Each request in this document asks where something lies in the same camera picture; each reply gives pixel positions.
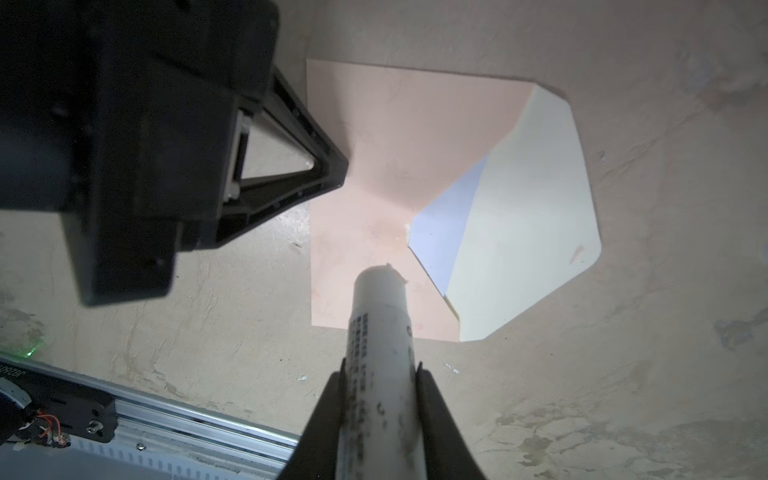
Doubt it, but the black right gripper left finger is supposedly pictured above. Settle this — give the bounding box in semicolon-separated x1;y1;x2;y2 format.
278;360;346;480

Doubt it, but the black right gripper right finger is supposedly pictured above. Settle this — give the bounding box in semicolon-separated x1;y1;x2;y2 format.
416;363;486;480

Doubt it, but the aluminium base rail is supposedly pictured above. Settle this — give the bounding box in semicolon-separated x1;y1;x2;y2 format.
1;354;298;479

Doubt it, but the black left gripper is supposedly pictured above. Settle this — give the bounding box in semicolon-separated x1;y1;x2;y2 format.
1;1;349;306

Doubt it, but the white glue stick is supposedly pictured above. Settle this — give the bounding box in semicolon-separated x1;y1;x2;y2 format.
336;265;427;479

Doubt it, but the blue bordered white letter paper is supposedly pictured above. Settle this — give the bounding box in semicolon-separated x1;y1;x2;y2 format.
408;158;487;297

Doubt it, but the pink envelope with flap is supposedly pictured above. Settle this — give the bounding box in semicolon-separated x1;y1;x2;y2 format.
306;60;602;342

